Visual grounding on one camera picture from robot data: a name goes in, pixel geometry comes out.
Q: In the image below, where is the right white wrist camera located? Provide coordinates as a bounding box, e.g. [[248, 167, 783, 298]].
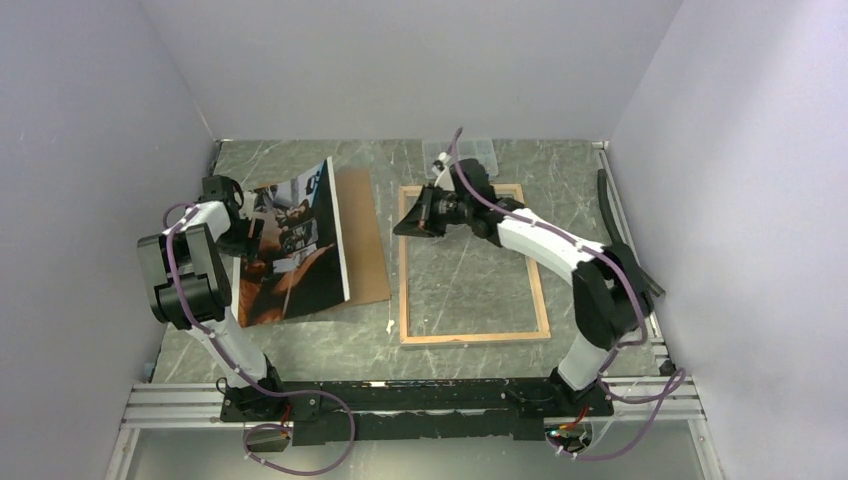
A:
[[432, 152, 455, 191]]

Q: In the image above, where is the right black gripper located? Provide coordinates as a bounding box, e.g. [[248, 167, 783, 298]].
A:
[[394, 182, 473, 238]]

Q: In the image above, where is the brown backing board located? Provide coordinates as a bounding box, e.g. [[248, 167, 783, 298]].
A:
[[331, 167, 390, 309]]

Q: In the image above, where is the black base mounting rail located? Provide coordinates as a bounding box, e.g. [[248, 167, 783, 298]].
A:
[[220, 377, 614, 446]]

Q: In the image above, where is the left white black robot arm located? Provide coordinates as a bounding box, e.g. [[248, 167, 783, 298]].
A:
[[137, 175, 287, 420]]

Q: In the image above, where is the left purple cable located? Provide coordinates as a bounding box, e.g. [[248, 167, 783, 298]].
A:
[[162, 201, 357, 477]]

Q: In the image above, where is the clear plastic organizer box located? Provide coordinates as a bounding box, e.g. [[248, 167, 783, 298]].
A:
[[421, 137, 499, 179]]

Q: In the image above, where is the white wooden picture frame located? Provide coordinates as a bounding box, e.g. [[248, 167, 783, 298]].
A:
[[397, 225, 551, 348]]

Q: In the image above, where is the printed photo poster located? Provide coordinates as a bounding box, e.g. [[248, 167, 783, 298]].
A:
[[234, 157, 351, 328]]

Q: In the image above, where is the aluminium extrusion rail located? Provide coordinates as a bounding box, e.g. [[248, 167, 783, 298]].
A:
[[121, 383, 224, 429]]

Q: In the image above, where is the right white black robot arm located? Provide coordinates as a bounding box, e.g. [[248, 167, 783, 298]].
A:
[[393, 158, 654, 415]]

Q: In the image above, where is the black foam tube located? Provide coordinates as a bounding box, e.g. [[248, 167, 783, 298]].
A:
[[596, 168, 666, 298]]

